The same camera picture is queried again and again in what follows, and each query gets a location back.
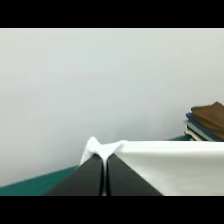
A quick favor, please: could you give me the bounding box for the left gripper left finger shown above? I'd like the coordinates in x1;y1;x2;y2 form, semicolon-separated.
43;153;104;197

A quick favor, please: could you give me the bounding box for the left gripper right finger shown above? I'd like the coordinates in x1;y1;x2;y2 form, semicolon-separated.
105;152;164;197

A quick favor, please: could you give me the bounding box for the white shirt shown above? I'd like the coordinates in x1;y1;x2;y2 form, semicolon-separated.
79;136;224;197

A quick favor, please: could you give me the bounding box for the pale grey garment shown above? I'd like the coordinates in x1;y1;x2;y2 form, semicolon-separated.
183;120;222;143

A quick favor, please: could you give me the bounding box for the blue garment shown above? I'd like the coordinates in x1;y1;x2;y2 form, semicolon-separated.
185;112;224;143

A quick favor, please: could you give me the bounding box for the brown garment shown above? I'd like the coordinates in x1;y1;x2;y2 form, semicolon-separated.
190;101;224;141

